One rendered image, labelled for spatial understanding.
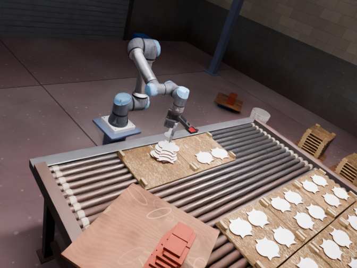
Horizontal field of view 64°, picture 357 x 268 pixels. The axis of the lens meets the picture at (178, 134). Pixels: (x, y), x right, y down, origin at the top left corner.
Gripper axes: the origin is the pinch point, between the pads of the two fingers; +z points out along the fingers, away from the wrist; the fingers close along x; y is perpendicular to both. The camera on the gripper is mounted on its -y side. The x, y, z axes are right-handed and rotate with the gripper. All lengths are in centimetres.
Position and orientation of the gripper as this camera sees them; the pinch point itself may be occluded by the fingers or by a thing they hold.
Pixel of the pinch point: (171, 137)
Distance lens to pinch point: 187.3
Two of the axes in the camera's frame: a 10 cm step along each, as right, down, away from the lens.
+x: -1.2, 5.0, -8.6
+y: -9.5, -3.0, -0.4
